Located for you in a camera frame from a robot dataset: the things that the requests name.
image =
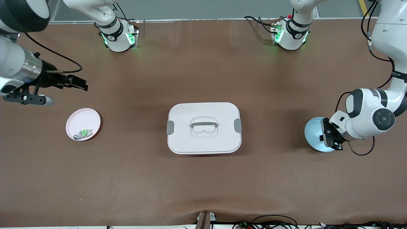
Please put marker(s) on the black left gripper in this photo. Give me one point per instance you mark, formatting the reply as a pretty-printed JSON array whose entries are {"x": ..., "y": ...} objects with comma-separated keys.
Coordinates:
[{"x": 339, "y": 137}]

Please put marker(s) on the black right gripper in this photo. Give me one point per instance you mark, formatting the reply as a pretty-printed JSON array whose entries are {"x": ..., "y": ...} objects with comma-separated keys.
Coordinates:
[{"x": 50, "y": 77}]

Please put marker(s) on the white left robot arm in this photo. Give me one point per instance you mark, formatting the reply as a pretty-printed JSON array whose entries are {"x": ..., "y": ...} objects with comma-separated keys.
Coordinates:
[{"x": 365, "y": 114}]

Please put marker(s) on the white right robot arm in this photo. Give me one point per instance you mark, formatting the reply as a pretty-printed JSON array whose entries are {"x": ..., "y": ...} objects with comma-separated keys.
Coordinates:
[{"x": 12, "y": 60}]

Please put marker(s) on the white lidded storage box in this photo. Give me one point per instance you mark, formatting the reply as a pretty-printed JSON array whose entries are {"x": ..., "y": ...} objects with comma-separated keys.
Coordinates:
[{"x": 203, "y": 143}]

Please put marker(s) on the light blue round plate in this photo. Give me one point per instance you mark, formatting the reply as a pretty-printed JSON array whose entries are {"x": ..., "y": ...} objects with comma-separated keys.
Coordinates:
[{"x": 313, "y": 133}]

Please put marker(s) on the pink round plate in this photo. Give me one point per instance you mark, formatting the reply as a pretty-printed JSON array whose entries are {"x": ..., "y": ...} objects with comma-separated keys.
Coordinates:
[{"x": 82, "y": 121}]

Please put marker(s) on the brown table mat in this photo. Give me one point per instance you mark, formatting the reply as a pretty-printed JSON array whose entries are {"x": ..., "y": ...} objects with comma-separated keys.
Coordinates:
[{"x": 203, "y": 184}]

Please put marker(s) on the green and clear switch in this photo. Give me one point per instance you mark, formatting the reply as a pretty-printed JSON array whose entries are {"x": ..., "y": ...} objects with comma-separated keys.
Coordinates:
[{"x": 84, "y": 133}]

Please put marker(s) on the aluminium frame profile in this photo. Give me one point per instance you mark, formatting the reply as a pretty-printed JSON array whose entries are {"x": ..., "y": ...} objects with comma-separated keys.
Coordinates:
[{"x": 54, "y": 11}]

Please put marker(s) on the metal table edge rail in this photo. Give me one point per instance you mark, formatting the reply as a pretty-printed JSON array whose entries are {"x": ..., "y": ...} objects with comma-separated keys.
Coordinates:
[{"x": 190, "y": 20}]

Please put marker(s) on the grey table edge bracket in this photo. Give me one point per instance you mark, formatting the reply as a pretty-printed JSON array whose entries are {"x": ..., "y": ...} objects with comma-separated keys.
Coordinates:
[{"x": 205, "y": 221}]

